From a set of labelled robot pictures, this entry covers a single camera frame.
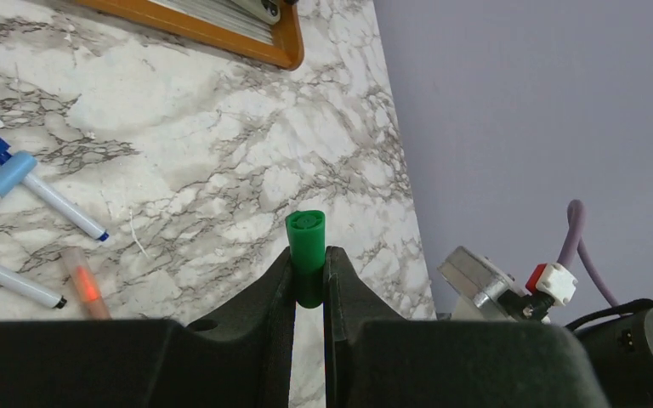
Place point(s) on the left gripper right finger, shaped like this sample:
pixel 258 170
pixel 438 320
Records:
pixel 377 358

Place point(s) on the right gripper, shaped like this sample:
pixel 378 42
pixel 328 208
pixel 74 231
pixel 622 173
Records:
pixel 619 343

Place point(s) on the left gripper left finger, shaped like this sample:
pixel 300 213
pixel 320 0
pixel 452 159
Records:
pixel 238 355

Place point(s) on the green marker cap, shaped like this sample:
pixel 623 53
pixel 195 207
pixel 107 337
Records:
pixel 306 237

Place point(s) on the peach orange highlighter pen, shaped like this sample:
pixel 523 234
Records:
pixel 83 279

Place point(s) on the black cap marker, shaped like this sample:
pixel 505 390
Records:
pixel 30 289

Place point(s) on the wooden three-tier shelf rack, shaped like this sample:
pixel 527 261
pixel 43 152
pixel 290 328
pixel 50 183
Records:
pixel 221 24

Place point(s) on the dark blue cap marker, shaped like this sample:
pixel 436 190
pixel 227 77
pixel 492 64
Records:
pixel 58 202

